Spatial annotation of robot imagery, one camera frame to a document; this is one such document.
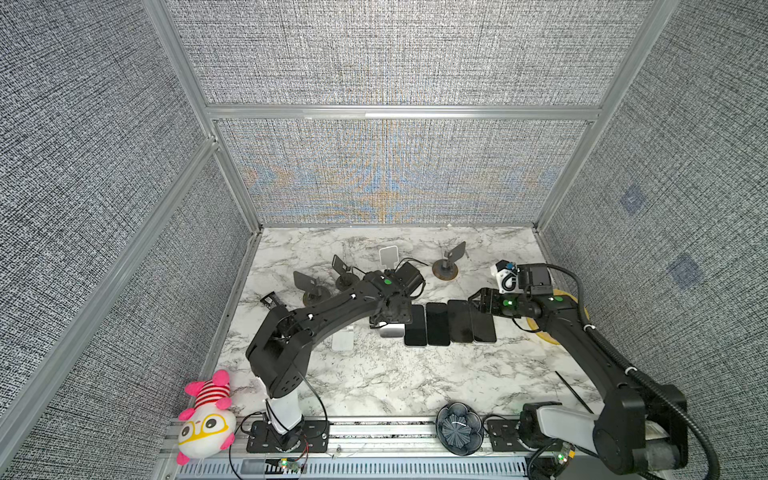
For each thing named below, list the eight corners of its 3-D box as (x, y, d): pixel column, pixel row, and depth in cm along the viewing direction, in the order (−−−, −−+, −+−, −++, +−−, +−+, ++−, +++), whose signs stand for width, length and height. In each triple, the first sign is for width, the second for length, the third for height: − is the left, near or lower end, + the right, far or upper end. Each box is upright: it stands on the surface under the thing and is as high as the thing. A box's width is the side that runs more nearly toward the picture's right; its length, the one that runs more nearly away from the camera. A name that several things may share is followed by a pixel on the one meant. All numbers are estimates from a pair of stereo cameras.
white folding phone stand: (332, 350, 90) (331, 345, 87) (335, 331, 94) (333, 326, 91) (353, 350, 90) (352, 345, 87) (354, 331, 94) (353, 326, 91)
